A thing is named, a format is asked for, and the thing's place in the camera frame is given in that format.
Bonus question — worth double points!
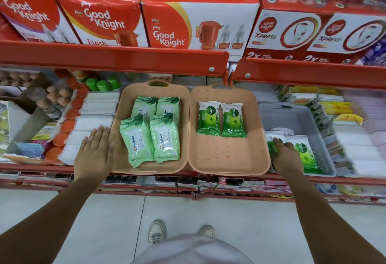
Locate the red white repellent box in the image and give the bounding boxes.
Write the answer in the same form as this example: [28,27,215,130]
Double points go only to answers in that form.
[141,0,261,62]
[0,0,81,44]
[54,0,150,48]

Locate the person's left forearm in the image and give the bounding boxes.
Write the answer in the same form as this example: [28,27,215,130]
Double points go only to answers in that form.
[0,177,104,264]

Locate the person's right white shoe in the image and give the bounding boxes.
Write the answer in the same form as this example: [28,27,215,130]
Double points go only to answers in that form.
[197,225,216,238]

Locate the green white wipes packet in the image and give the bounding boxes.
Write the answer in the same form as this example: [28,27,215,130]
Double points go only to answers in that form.
[265,131,286,155]
[221,102,248,138]
[285,135,323,174]
[197,101,222,136]

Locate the person's left white shoe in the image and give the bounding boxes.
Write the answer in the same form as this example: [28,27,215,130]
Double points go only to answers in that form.
[147,219,167,245]

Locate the row of packets lower shelf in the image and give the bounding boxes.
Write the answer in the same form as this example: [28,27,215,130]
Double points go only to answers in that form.
[101,175,294,197]

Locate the group of brown capped bottles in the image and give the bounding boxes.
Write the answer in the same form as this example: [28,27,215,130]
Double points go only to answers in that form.
[0,70,73,111]

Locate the person's grey clothing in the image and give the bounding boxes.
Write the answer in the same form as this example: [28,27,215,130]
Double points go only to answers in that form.
[130,233,254,264]

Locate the row of orange capped containers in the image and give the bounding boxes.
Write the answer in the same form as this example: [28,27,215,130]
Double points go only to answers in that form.
[45,69,91,165]

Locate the person's white shoe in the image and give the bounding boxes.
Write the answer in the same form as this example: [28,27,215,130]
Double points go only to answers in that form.
[147,219,167,245]
[197,225,216,238]

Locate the grey plastic basket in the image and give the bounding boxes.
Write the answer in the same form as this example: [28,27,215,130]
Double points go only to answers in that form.
[259,102,337,178]

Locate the row of yellow white packets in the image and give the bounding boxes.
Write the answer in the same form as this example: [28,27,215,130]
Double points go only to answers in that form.
[275,85,386,179]

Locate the stack of white packets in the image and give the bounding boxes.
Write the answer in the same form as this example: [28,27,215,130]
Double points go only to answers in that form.
[59,91,120,166]

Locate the person's left hand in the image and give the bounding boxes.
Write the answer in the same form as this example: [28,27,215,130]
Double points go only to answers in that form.
[74,125,115,183]

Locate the light green wipes packet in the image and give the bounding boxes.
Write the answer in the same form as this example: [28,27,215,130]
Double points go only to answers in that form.
[120,115,156,168]
[131,96,158,122]
[150,113,181,164]
[156,96,181,126]

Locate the person's right forearm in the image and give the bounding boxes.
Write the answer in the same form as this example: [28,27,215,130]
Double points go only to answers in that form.
[283,170,386,264]

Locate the person's right hand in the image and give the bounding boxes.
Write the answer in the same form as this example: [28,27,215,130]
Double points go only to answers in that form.
[271,138,304,177]

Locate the beige plastic basket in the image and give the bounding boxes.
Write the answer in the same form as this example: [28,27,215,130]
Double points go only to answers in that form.
[110,80,191,175]
[188,84,271,177]

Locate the red metal shelf rail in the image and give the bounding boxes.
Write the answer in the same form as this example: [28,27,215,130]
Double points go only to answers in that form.
[0,40,230,77]
[233,57,386,90]

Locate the red box round print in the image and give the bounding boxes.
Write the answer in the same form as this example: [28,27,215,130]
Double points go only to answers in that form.
[244,0,333,61]
[302,5,386,64]

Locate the blue packet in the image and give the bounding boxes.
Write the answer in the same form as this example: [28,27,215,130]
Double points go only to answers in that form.
[5,141,46,161]

